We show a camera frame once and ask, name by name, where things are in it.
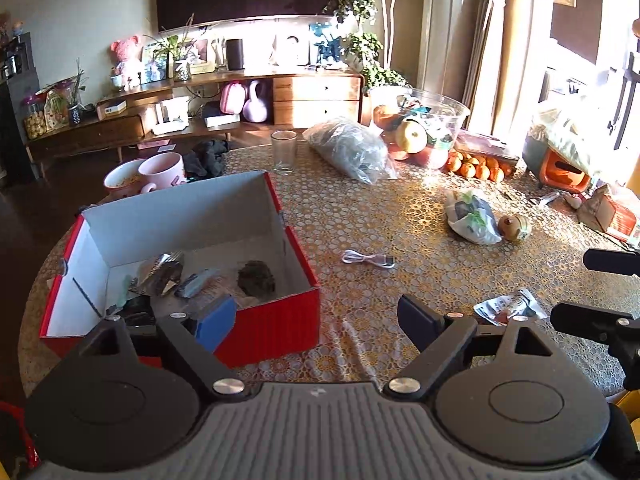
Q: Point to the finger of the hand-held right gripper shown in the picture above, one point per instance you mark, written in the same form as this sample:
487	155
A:
585	317
610	261

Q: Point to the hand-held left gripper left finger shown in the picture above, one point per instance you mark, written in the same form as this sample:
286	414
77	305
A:
215	321

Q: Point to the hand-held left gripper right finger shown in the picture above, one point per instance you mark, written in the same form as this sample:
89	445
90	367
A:
420	322

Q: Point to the blue snack packet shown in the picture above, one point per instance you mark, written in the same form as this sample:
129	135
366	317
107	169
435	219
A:
197	282

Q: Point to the black wrapper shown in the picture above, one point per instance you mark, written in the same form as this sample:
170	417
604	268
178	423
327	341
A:
256	277

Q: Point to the red cardboard box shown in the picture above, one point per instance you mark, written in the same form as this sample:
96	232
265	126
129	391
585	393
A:
280	325

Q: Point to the silver foil wrapper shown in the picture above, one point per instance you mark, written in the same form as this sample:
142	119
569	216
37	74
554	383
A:
160	275

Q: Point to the white orange sausage packet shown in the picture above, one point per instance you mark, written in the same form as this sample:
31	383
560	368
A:
505	305

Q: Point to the yellow capsule toy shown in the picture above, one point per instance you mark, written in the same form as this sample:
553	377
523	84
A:
515	227

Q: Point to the white blue tissue pack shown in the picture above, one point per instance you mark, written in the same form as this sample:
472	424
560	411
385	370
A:
472	215

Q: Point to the desktop with gold lace tablecloth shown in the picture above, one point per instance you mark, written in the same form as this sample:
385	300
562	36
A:
400	220

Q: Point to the orange kraft paper bag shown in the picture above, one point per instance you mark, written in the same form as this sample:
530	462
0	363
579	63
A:
612	215

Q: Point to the small white red object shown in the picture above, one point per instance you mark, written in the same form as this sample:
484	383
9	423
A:
573	201

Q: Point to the white pen-shaped tool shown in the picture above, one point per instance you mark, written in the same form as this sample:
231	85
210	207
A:
547	197

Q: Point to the orange container with bag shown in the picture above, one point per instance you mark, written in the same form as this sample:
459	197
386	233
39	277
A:
570	130

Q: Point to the pile of tangerines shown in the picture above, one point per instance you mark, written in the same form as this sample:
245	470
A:
482	171

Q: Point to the pink mug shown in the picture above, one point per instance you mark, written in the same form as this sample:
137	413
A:
162	172

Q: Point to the black cloth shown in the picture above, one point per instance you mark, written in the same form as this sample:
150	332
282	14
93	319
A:
207	157

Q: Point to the red apple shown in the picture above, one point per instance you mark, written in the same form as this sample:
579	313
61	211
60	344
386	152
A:
431	157

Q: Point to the red white noodle bowl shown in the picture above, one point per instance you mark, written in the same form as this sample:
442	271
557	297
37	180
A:
120	183

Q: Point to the clear plastic storage box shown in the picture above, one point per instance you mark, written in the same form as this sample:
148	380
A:
480	141

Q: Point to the clear drinking glass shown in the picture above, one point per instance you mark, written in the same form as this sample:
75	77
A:
284	155

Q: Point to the yellow apple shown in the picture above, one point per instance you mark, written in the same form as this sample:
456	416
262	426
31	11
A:
411	136

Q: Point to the clear plastic bag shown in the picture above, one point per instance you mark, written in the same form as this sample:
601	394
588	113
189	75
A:
350	147

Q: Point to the green white packet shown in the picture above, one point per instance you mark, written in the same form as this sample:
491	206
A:
436	130

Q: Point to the white thin box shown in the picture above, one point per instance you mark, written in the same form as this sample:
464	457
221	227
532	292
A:
222	120

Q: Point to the orange fruit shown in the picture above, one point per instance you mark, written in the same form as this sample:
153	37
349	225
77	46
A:
385	116

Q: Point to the white device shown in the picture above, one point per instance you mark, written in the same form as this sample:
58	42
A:
170	112

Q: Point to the clear plastic fruit bowl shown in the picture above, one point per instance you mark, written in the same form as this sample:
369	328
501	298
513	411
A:
452	110

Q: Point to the purple kettlebell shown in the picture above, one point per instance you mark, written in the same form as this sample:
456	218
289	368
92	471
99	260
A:
255	108

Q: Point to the pink bag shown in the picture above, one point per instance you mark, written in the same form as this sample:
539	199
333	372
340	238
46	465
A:
232	101

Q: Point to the red yellow printed bag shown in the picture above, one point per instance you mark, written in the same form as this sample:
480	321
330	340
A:
12	432

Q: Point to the white flat box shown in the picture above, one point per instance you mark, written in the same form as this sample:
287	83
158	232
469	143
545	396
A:
115	106

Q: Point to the wooden tv cabinet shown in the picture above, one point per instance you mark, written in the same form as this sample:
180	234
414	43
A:
310	95

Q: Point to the plant in dark pot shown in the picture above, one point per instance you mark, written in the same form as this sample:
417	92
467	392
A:
75	113

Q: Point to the beige curtain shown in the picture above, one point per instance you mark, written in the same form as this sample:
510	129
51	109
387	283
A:
500	35

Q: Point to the plant in black-white pot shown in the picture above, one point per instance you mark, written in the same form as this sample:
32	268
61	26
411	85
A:
182	71

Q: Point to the colourful gift bag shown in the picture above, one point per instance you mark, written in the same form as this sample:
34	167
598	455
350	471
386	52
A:
56	111

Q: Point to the black speaker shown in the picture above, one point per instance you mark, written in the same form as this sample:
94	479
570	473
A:
235	54

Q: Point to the jar of nuts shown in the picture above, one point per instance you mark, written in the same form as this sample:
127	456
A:
35	120

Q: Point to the pink plush toy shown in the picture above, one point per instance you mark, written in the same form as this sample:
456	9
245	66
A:
125	57

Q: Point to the white portrait picture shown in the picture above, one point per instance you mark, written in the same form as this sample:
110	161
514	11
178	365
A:
292	50

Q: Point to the dark side cabinet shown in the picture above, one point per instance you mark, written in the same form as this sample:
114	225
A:
20	115

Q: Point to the coffee machine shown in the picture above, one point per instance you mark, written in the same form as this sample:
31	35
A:
12	59

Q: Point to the photo frame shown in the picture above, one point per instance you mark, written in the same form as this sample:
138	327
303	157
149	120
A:
201	57

